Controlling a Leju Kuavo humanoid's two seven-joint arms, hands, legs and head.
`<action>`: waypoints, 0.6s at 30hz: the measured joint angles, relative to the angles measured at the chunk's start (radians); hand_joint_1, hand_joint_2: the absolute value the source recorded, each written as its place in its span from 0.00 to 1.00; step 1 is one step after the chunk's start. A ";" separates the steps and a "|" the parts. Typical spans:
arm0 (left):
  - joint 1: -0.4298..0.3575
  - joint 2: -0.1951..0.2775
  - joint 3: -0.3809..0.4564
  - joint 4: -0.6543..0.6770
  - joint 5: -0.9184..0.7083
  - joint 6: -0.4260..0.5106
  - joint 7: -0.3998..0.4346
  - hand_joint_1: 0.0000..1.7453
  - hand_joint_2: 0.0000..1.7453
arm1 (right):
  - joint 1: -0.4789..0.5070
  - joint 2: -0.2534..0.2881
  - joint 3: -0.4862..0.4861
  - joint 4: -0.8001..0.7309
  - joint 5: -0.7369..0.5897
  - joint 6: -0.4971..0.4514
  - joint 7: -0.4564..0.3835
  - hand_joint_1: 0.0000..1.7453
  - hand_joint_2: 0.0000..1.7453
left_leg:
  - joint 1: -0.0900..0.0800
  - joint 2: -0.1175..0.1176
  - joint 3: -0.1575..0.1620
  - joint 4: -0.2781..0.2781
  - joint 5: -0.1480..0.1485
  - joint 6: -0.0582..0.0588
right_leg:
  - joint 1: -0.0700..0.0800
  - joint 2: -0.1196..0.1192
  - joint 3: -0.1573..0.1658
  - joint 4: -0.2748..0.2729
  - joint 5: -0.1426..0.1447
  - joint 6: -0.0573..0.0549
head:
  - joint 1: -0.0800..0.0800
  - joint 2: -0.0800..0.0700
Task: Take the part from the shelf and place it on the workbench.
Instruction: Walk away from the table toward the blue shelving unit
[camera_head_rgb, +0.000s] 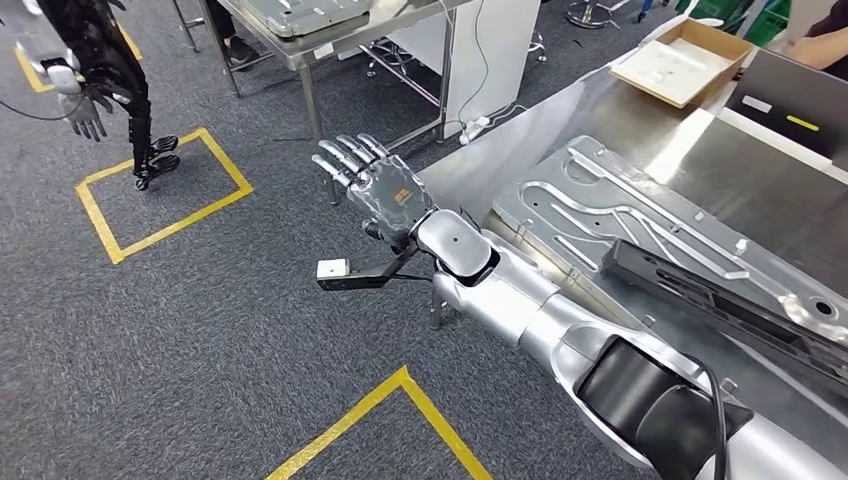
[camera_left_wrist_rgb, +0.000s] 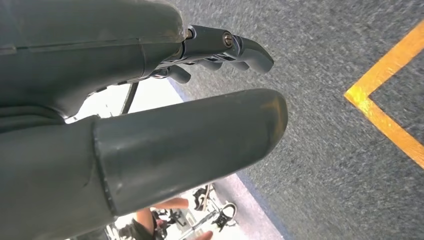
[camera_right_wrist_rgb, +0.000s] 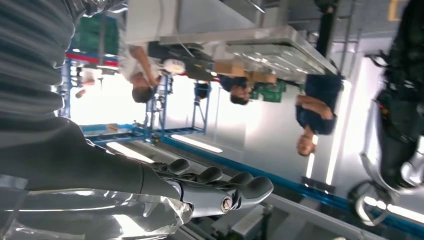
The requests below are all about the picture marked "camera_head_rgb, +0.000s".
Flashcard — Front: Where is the stamped silver metal panel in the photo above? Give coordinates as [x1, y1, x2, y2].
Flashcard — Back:
[239, 0, 372, 39]
[491, 135, 848, 346]

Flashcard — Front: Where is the open cardboard box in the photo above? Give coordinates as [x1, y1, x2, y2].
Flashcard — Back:
[609, 17, 757, 111]

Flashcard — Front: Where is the green plastic crate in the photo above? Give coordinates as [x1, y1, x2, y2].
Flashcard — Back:
[675, 0, 757, 34]
[745, 0, 793, 48]

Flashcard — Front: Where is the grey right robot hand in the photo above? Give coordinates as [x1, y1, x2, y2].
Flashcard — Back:
[311, 132, 437, 252]

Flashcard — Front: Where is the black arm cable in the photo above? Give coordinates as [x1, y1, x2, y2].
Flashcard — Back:
[688, 354, 730, 480]

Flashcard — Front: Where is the standing humanoid robot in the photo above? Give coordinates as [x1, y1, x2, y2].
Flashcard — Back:
[0, 0, 181, 193]

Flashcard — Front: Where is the stainless steel workbench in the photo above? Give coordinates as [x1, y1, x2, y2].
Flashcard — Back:
[417, 62, 848, 480]

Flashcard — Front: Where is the white power strip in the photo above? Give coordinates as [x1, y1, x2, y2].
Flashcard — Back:
[458, 115, 493, 146]

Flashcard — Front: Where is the black plastic plate bracket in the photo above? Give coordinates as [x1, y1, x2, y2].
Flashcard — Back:
[601, 238, 848, 402]

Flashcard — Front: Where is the black hanging cable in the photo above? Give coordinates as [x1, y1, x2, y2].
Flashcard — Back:
[457, 0, 492, 124]

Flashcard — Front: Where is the chrome round base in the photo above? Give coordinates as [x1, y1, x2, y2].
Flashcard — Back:
[564, 0, 632, 30]

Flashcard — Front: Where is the grey laptop with stickers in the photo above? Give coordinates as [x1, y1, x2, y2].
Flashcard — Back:
[723, 48, 848, 175]

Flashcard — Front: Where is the person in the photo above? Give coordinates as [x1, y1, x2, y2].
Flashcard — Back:
[203, 0, 263, 70]
[786, 0, 848, 72]

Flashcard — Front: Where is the black right camera bracket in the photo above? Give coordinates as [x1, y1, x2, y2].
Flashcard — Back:
[316, 241, 422, 293]

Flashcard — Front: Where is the chrome chair base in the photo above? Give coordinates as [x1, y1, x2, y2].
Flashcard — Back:
[526, 29, 550, 64]

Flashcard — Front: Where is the white cabinet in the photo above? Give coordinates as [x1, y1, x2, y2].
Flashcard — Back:
[387, 0, 543, 138]

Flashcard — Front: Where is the steel side table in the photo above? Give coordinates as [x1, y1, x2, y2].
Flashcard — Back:
[215, 0, 478, 144]

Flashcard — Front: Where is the standing robot's grey hand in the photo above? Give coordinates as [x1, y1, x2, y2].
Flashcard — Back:
[58, 89, 115, 144]

